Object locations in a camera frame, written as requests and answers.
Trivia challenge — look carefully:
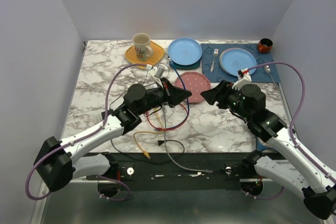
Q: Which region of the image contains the silver fork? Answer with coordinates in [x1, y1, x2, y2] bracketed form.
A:
[210, 48, 219, 72]

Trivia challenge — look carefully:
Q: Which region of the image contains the aluminium rail frame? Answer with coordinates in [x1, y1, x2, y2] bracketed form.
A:
[41, 152, 322, 183]

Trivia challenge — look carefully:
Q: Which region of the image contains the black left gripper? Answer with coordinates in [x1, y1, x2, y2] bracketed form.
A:
[136, 78, 192, 116]

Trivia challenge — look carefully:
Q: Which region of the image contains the blue cloth placemat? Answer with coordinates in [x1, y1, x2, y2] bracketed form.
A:
[201, 43, 281, 83]

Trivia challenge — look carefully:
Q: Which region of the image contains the blue plate on placemat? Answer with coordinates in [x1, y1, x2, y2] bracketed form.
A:
[219, 48, 257, 77]

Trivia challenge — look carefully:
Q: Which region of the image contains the dark teal coaster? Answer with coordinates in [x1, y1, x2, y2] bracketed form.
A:
[168, 56, 201, 70]

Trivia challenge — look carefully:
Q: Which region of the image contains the red ethernet cable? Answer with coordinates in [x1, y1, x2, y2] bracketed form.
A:
[144, 103, 190, 132]

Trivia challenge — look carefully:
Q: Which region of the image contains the light blue plate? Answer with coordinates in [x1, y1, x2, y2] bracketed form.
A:
[167, 38, 202, 66]

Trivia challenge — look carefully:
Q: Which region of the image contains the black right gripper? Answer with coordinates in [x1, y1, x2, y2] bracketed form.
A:
[200, 79, 252, 121]

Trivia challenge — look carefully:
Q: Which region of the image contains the blue star-shaped dish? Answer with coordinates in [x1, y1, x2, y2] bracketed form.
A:
[255, 137, 276, 152]

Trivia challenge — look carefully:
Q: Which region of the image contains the pink dotted plate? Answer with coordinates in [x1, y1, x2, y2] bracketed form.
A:
[180, 71, 211, 103]

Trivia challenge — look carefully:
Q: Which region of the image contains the small red-brown bowl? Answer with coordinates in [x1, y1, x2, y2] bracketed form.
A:
[257, 38, 273, 54]

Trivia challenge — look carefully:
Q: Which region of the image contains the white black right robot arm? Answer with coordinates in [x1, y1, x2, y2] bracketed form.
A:
[201, 81, 335, 220]

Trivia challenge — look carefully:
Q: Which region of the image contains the grey ethernet cable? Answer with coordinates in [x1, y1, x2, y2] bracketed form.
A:
[161, 105, 213, 174]

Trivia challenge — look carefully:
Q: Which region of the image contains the black power cord with plug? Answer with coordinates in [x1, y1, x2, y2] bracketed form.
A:
[109, 63, 185, 155]

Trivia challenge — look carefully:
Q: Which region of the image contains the yellow woven coaster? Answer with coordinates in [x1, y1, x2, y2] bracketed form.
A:
[124, 41, 165, 69]

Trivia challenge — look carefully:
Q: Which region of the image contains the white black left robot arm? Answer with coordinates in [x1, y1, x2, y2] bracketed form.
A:
[34, 78, 192, 192]

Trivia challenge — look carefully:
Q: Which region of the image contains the beige floral mug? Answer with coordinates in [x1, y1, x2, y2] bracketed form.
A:
[132, 33, 154, 62]

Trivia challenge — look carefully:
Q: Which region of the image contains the silver spoon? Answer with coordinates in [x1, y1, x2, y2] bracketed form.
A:
[264, 65, 278, 86]

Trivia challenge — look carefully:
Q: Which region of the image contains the yellow ethernet cable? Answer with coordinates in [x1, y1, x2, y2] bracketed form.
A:
[133, 113, 163, 159]

